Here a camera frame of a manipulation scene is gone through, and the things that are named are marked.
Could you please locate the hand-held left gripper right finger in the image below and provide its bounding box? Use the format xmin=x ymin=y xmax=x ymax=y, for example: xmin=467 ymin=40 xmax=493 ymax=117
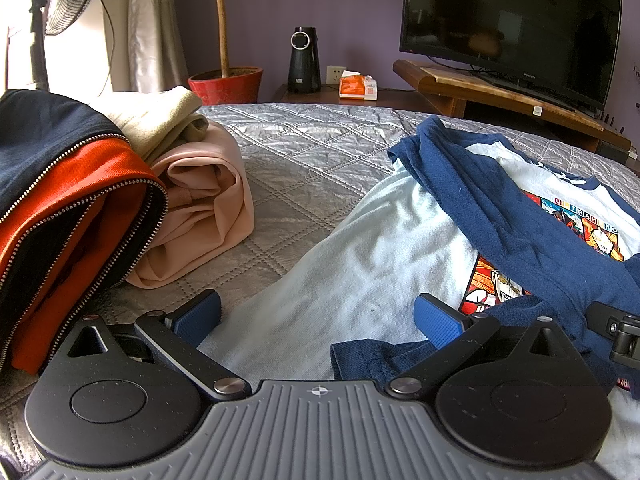
xmin=385 ymin=293 xmax=582 ymax=398

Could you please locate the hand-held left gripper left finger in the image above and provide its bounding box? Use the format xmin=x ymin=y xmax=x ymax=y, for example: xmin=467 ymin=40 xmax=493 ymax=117
xmin=67 ymin=290 xmax=252 ymax=404

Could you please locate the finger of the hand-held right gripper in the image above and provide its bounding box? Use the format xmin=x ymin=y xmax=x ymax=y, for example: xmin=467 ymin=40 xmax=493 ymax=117
xmin=585 ymin=300 xmax=640 ymax=367

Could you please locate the light blue printed navy-sleeved shirt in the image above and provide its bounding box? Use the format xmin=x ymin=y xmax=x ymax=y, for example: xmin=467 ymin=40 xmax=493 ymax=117
xmin=197 ymin=115 xmax=640 ymax=480

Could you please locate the pink folded garment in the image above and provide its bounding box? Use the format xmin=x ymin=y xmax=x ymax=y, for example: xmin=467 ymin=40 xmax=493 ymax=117
xmin=126 ymin=122 xmax=256 ymax=290

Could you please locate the navy orange zip jacket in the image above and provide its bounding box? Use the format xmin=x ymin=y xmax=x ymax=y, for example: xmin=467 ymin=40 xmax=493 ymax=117
xmin=0 ymin=89 xmax=170 ymax=376

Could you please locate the grey quilted bedspread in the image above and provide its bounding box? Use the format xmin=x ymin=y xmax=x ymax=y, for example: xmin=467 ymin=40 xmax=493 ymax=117
xmin=0 ymin=102 xmax=640 ymax=461

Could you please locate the beige folded garment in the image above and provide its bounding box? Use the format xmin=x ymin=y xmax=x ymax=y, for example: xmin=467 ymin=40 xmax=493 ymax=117
xmin=102 ymin=86 xmax=207 ymax=167

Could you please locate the dark wooden low cabinet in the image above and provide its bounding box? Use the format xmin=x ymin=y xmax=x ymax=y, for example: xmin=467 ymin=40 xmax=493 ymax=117
xmin=272 ymin=82 xmax=418 ymax=107

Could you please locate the red plant pot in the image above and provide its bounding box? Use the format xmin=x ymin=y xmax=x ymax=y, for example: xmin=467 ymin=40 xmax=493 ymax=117
xmin=187 ymin=66 xmax=264 ymax=107

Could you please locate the wooden television stand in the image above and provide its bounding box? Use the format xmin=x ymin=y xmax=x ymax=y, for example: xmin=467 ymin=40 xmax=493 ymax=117
xmin=392 ymin=59 xmax=632 ymax=154

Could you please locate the orange tissue pack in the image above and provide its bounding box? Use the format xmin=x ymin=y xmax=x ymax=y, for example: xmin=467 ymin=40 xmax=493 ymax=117
xmin=338 ymin=71 xmax=379 ymax=100

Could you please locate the black cylindrical appliance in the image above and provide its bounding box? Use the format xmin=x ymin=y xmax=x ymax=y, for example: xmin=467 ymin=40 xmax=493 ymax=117
xmin=287 ymin=26 xmax=322 ymax=94

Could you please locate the pale curtain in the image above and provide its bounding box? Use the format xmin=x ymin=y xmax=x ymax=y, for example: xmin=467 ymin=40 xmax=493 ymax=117
xmin=102 ymin=0 xmax=192 ymax=94

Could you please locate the green potted tree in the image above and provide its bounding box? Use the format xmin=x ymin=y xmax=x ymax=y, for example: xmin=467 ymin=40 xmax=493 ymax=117
xmin=159 ymin=0 xmax=281 ymax=79

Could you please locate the black flat television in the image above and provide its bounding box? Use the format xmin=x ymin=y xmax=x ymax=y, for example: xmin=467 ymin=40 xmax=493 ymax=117
xmin=398 ymin=0 xmax=624 ymax=112

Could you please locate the thin black cable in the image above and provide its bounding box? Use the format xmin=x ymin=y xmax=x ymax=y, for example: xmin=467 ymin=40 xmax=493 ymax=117
xmin=96 ymin=0 xmax=120 ymax=92

